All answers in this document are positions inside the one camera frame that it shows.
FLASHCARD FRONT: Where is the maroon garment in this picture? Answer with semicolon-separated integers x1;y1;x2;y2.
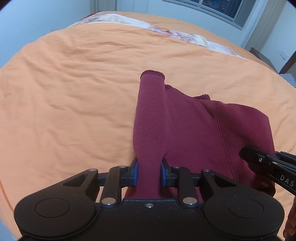
125;70;275;199

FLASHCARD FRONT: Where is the person's right hand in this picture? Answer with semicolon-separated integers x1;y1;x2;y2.
283;197;296;239

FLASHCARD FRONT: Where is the checkered pillow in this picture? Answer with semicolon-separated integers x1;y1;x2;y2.
280;73;296;88

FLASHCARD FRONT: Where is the orange bed cover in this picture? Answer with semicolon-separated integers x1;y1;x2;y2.
1;13;295;238

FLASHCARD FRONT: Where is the brown padded headboard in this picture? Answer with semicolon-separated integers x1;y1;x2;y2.
280;52;296;74

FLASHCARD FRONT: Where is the dark bedside table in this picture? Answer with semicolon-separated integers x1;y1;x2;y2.
250;47;277;72

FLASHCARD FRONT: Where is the floral white quilt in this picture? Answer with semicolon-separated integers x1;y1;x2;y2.
69;14;243;58

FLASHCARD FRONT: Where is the beige curtain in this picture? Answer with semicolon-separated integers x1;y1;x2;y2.
243;0;287;51

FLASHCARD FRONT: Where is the window with grey frame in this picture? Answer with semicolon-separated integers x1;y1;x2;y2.
165;0;256;29

